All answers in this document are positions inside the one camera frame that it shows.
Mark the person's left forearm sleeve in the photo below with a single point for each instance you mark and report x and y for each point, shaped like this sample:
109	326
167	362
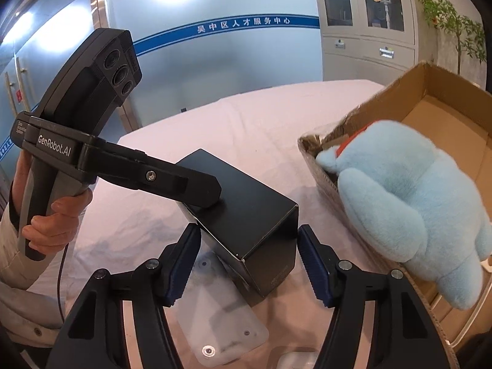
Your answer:
29	319

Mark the brown cardboard box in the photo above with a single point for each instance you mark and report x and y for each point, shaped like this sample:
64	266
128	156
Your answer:
456	116

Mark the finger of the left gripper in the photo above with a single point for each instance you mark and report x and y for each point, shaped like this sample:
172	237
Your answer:
134	169

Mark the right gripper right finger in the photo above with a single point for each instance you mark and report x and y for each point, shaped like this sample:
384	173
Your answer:
404	334

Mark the white plastic mounting plate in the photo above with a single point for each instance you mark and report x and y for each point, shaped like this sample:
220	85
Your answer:
217	322

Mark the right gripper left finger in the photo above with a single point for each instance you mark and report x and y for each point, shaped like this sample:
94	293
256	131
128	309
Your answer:
93	334

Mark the light blue plush toy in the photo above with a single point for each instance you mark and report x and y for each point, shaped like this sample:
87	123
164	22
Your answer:
410	201

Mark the grey glass-door cabinet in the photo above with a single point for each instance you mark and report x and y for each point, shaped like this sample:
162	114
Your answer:
376	40

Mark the person's left hand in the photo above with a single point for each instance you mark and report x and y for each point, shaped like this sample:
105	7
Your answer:
48	234

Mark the small leafy tree plant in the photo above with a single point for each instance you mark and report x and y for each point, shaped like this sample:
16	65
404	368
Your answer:
458	31

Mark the black rectangular box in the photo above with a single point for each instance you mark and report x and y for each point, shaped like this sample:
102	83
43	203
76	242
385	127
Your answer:
252	228

